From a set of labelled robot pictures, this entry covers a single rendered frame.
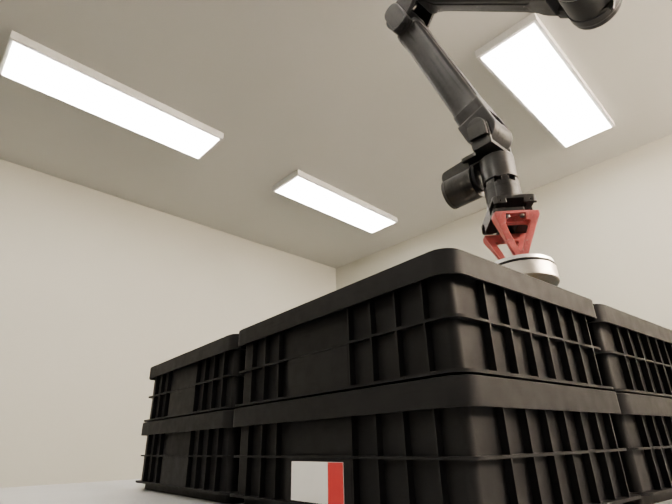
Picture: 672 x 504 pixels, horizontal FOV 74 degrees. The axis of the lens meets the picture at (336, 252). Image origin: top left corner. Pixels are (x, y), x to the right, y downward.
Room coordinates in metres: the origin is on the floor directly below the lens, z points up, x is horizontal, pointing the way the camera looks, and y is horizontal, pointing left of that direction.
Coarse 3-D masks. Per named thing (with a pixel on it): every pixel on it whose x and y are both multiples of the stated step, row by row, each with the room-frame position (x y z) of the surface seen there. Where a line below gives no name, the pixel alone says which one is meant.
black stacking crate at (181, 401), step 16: (224, 352) 0.70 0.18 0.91; (240, 352) 0.69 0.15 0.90; (192, 368) 0.81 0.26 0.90; (208, 368) 0.75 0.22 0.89; (224, 368) 0.70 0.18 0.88; (240, 368) 0.69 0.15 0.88; (160, 384) 0.94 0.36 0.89; (176, 384) 0.87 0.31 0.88; (192, 384) 0.79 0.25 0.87; (208, 384) 0.75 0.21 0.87; (224, 384) 0.70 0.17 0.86; (240, 384) 0.69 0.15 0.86; (160, 400) 0.91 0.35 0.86; (176, 400) 0.84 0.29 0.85; (192, 400) 0.78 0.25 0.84; (208, 400) 0.75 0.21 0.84; (224, 400) 0.70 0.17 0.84; (240, 400) 0.69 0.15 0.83; (160, 416) 0.91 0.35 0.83; (176, 416) 0.83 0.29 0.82
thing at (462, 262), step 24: (408, 264) 0.39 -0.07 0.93; (432, 264) 0.37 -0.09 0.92; (456, 264) 0.36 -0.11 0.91; (480, 264) 0.39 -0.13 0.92; (360, 288) 0.44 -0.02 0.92; (384, 288) 0.42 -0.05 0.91; (504, 288) 0.41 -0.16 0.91; (528, 288) 0.44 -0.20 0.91; (552, 288) 0.47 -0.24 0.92; (288, 312) 0.55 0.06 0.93; (312, 312) 0.51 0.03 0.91; (576, 312) 0.51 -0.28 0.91; (240, 336) 0.65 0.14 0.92; (264, 336) 0.59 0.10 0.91
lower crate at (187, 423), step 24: (144, 432) 0.95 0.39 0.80; (168, 432) 0.84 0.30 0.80; (192, 432) 0.78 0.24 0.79; (216, 432) 0.72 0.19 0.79; (240, 432) 0.69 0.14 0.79; (144, 456) 0.97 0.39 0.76; (168, 456) 0.84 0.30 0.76; (192, 456) 0.76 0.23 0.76; (216, 456) 0.70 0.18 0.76; (144, 480) 0.94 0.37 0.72; (168, 480) 0.84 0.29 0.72; (192, 480) 0.77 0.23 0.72; (216, 480) 0.70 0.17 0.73
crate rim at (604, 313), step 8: (600, 304) 0.55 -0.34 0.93; (600, 312) 0.55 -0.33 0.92; (608, 312) 0.56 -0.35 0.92; (616, 312) 0.58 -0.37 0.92; (624, 312) 0.60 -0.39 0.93; (600, 320) 0.55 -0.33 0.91; (608, 320) 0.56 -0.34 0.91; (616, 320) 0.57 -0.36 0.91; (624, 320) 0.59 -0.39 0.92; (632, 320) 0.61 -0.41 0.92; (640, 320) 0.63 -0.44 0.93; (632, 328) 0.61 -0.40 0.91; (640, 328) 0.63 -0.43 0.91; (648, 328) 0.65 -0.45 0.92; (656, 328) 0.67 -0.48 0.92; (664, 328) 0.70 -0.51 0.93; (656, 336) 0.66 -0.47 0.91; (664, 336) 0.69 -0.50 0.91
